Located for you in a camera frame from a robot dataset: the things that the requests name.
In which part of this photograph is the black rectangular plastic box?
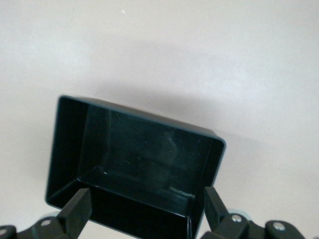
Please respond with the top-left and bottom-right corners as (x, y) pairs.
(44, 94), (227, 239)

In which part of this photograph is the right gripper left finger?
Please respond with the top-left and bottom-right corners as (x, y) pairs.
(0, 188), (92, 239)

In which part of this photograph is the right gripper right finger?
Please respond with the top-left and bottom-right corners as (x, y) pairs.
(200, 186), (305, 239)

